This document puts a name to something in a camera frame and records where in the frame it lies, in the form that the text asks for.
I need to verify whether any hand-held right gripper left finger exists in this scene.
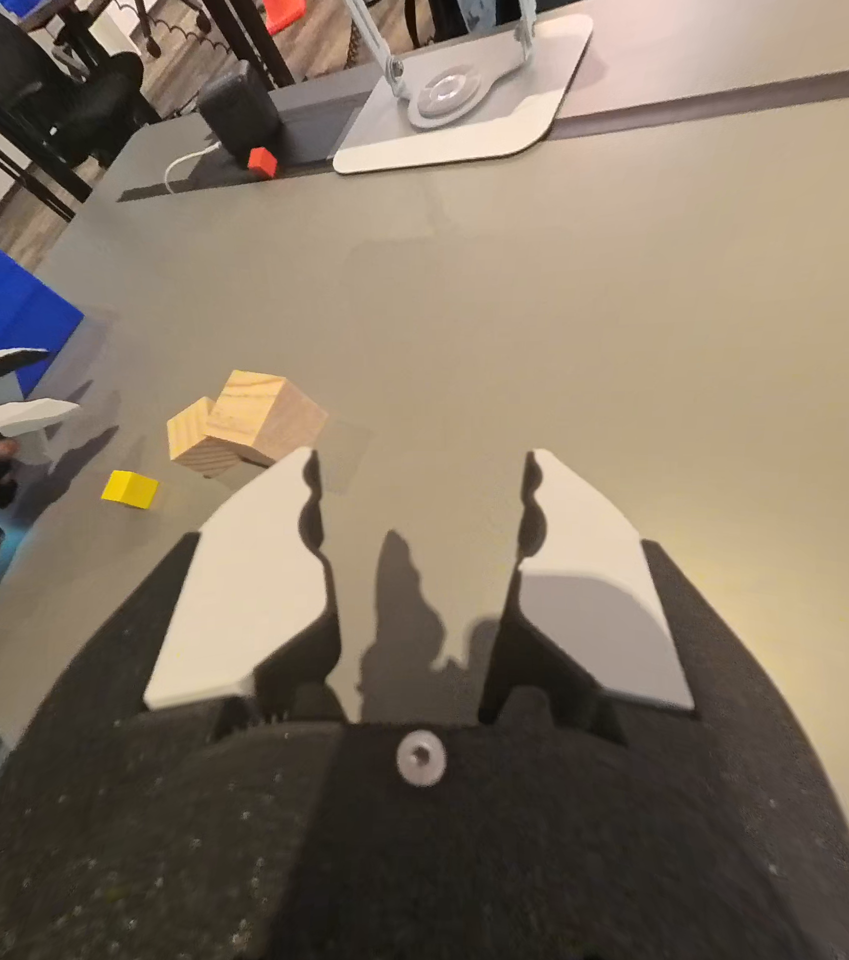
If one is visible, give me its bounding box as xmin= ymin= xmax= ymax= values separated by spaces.
xmin=142 ymin=447 xmax=342 ymax=712

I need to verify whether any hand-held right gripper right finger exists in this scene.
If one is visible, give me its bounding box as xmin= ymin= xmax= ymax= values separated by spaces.
xmin=478 ymin=447 xmax=696 ymax=714

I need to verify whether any yellow wooden cube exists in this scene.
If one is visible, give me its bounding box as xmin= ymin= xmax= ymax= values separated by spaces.
xmin=99 ymin=469 xmax=161 ymax=510

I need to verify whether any small wooden cube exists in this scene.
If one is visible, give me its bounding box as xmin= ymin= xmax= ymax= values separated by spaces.
xmin=166 ymin=396 xmax=243 ymax=480

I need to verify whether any large wooden cube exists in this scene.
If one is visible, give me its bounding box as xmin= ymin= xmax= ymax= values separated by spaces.
xmin=204 ymin=369 xmax=330 ymax=468

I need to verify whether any black office chair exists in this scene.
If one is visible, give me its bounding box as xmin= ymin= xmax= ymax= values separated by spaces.
xmin=0 ymin=0 xmax=165 ymax=170

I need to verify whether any black cube speaker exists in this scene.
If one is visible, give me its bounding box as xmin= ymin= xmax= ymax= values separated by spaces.
xmin=197 ymin=60 xmax=282 ymax=161

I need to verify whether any orange traffic cone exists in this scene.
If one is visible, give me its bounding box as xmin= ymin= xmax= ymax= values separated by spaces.
xmin=262 ymin=0 xmax=319 ymax=36

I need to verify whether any white tablet stand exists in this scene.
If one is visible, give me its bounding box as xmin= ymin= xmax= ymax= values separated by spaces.
xmin=332 ymin=0 xmax=595 ymax=176

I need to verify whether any white cable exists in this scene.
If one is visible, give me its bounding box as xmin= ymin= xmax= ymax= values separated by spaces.
xmin=164 ymin=144 xmax=228 ymax=193

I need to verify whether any black metal frame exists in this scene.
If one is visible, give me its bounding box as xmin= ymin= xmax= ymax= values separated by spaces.
xmin=199 ymin=0 xmax=298 ymax=88

